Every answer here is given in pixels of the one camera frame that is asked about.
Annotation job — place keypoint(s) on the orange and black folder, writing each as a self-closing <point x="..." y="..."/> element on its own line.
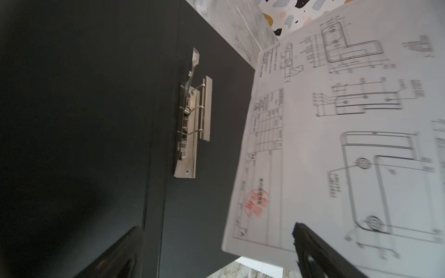
<point x="119" y="119"/>

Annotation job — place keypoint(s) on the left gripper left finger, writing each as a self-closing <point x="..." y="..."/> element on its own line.
<point x="118" y="257"/>

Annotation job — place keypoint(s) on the technical drawing paper sheet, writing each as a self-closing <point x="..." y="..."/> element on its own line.
<point x="345" y="134"/>

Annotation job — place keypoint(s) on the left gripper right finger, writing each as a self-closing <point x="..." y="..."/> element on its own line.
<point x="317" y="259"/>

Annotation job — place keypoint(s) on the text printed paper sheet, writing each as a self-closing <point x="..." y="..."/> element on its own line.
<point x="267" y="269"/>

